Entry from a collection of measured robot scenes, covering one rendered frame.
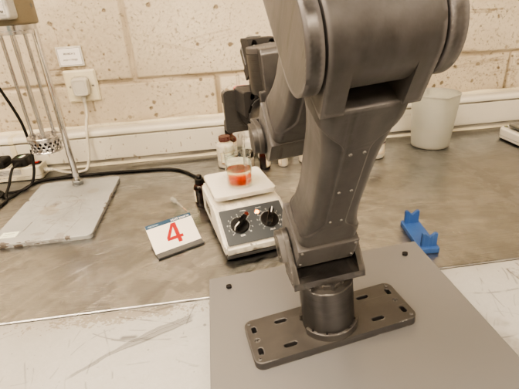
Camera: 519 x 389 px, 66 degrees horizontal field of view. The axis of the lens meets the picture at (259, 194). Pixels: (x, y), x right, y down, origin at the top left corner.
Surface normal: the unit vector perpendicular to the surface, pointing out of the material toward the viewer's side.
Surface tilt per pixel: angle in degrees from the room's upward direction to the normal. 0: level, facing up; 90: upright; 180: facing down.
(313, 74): 116
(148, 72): 90
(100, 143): 90
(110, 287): 0
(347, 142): 121
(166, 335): 0
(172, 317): 0
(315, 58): 98
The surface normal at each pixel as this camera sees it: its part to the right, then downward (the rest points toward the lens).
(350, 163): 0.22, 0.82
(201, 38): 0.12, 0.43
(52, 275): -0.06, -0.90
